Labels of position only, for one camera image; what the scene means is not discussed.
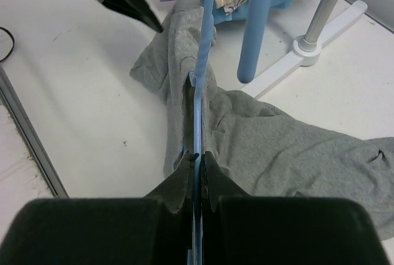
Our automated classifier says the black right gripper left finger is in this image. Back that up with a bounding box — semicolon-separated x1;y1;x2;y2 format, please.
1;152;196;264

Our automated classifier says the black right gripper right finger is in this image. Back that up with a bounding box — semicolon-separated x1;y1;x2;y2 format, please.
201;152;389;264

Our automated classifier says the grey t shirt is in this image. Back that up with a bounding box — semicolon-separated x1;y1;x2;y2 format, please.
130;1;393;240

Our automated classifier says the light blue wire hanger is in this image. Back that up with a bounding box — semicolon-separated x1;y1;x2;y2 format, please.
187;0;271;264

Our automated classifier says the white foam front board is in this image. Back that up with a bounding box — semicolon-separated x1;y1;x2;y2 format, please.
0;105;56;213

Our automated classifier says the white clothes rack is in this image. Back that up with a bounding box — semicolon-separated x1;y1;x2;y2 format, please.
241;0;368;99

